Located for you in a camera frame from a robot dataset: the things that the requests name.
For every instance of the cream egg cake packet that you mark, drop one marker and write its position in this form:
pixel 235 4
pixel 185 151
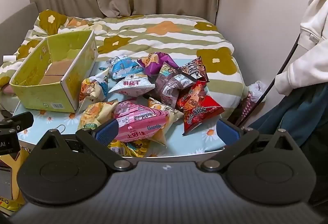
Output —
pixel 167 113

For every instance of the yellow crinkled snack packet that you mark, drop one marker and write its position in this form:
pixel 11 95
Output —
pixel 130 148

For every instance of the black pole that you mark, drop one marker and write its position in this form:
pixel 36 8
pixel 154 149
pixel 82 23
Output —
pixel 281 67

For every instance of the small white roll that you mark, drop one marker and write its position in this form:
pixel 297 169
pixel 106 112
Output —
pixel 9 58

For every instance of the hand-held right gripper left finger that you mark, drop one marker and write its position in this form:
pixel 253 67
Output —
pixel 107 131

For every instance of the green cardboard box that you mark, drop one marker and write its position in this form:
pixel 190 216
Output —
pixel 64 88

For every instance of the yellow green-label snack packet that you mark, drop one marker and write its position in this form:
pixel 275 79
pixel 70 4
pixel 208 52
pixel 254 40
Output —
pixel 96 112

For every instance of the flowered striped blanket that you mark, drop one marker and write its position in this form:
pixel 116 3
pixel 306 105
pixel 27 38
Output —
pixel 166 36

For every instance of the white plastic bag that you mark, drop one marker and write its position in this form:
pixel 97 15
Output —
pixel 257 89

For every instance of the blue daisy print tablecloth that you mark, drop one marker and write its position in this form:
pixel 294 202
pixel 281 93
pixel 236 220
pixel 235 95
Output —
pixel 202 142

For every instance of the yellow bag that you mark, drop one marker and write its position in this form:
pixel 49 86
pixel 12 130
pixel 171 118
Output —
pixel 12 177

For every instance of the purple ribbed object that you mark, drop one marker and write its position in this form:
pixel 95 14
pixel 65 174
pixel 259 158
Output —
pixel 246 110

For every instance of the white red-print snack packet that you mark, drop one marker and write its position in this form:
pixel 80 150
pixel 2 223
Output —
pixel 132 85

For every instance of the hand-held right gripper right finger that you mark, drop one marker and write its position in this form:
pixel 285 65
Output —
pixel 228 131

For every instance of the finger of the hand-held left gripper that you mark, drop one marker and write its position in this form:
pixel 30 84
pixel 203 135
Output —
pixel 23 118

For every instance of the mauve snack packet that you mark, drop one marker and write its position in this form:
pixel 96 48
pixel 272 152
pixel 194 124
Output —
pixel 169 85

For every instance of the white hoodie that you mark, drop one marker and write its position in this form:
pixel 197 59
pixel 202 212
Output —
pixel 307 47

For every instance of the red snack packet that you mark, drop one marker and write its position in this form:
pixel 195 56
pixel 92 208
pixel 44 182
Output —
pixel 197 108

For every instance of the purple snack packet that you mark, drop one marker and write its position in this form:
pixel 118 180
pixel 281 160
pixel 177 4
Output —
pixel 153 61

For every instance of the pink snack packet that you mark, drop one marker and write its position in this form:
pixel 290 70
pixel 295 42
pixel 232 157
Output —
pixel 138 120

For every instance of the pink cloth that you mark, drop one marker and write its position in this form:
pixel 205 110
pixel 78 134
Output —
pixel 6 90

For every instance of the grey headboard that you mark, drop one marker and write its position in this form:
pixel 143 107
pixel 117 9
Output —
pixel 18 18

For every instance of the brown big-letter snack packet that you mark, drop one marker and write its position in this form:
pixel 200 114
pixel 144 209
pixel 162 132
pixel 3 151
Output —
pixel 194 67

